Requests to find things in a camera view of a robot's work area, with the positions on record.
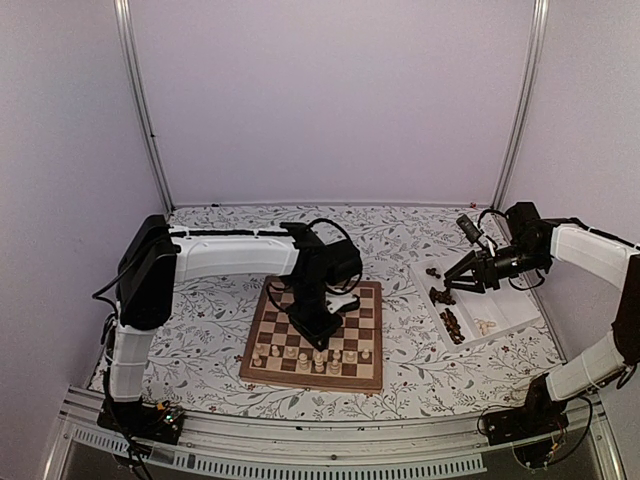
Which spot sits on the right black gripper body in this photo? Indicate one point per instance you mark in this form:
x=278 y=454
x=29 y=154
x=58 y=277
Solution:
x=489 y=269

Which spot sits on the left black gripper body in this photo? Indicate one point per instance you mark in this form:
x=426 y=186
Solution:
x=307 y=316

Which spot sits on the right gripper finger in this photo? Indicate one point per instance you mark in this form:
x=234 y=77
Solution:
x=463 y=270
x=474 y=287

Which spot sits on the white plastic tray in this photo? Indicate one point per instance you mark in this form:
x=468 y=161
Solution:
x=510 y=309

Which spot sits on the light queen piece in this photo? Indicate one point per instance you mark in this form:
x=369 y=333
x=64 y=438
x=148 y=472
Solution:
x=303 y=363

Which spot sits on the light king piece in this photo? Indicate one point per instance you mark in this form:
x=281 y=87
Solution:
x=318 y=362

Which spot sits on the light bishop piece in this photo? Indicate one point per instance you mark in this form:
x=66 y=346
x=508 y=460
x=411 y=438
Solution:
x=334 y=367

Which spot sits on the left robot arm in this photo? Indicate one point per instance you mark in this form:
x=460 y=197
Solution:
x=321 y=277

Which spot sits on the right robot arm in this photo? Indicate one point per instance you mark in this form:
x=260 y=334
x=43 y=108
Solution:
x=599 y=282

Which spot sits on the pile of dark chess pieces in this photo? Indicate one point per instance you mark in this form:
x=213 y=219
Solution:
x=448 y=318

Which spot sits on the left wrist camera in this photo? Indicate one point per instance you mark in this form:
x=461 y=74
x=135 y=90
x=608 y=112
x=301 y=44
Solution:
x=342 y=303

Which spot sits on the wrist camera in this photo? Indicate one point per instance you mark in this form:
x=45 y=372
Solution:
x=475 y=235
x=342 y=303

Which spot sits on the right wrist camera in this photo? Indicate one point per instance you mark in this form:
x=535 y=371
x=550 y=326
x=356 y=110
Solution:
x=475 y=235

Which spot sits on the front aluminium rail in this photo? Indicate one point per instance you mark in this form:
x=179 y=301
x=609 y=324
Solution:
x=228 y=447

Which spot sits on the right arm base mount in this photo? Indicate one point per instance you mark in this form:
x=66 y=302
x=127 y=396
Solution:
x=521 y=423

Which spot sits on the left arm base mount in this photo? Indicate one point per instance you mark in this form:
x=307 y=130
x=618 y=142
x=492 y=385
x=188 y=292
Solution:
x=162 y=422

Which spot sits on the right aluminium frame post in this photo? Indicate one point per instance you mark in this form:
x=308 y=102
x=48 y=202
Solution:
x=533 y=56

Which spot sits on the aluminium frame post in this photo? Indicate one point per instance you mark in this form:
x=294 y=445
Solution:
x=128 y=45
x=533 y=56

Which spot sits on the left aluminium frame post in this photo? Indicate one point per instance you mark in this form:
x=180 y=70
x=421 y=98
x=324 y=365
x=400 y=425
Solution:
x=128 y=45

